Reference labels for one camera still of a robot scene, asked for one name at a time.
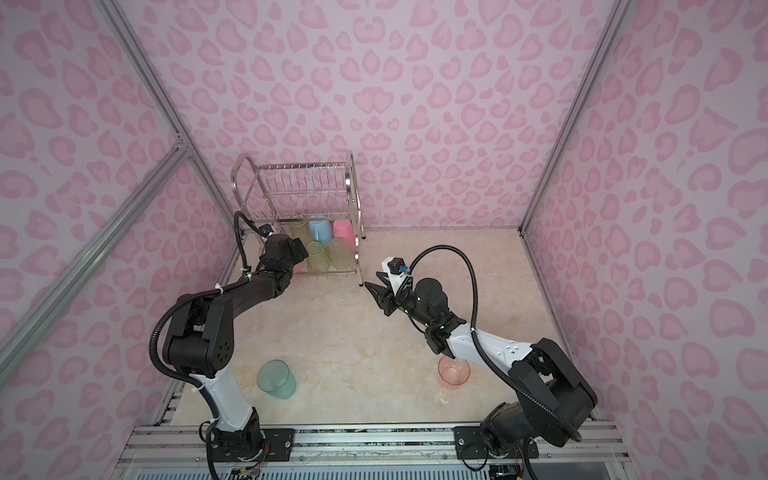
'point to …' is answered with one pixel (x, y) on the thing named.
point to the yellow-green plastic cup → (340, 255)
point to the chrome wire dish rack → (317, 204)
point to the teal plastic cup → (275, 377)
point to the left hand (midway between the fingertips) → (290, 240)
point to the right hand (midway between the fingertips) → (373, 277)
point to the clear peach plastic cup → (454, 372)
